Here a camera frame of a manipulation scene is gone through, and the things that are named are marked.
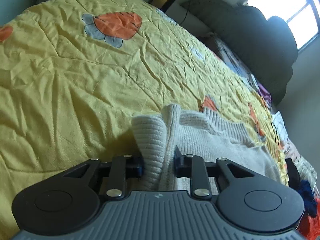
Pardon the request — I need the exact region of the patterned pillow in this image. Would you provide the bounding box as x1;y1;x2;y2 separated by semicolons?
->
198;33;251;87

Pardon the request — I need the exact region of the white knit sweater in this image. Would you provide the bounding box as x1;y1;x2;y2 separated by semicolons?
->
131;104;287;191

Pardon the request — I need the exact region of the window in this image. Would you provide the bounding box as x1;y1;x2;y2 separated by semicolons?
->
244;0;319;51

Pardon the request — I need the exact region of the yellow floral bed quilt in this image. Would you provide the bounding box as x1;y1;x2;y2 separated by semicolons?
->
1;0;292;239

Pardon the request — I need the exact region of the black power cable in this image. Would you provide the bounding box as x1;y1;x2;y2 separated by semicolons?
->
179;0;206;26

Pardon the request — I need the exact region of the grey upholstered headboard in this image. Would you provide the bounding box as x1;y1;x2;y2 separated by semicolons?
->
182;0;298;105

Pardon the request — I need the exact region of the purple cloth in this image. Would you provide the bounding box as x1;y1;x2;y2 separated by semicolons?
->
258;83;272;110

